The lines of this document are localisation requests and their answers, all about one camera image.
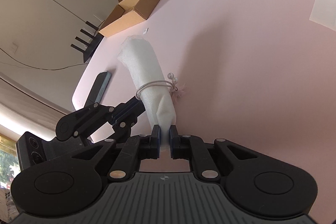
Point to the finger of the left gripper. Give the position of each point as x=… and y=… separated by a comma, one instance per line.
x=131, y=106
x=122, y=124

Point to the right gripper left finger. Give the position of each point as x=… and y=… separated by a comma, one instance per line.
x=133, y=151

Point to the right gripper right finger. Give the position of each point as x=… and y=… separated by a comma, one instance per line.
x=193, y=149

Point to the black wifi router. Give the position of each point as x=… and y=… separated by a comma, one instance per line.
x=91, y=43

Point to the white label sticker sheet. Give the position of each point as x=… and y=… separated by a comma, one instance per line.
x=323, y=13

